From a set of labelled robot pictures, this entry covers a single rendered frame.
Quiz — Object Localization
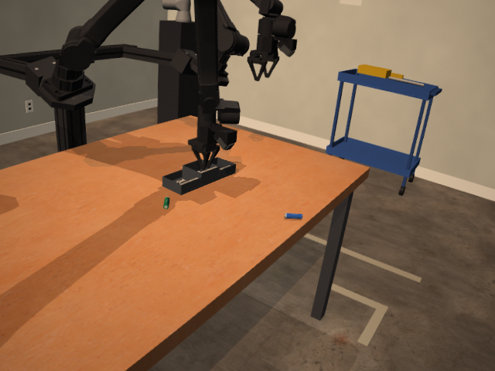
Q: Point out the blue aa battery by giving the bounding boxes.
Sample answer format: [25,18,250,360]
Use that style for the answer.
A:
[284,213,302,219]

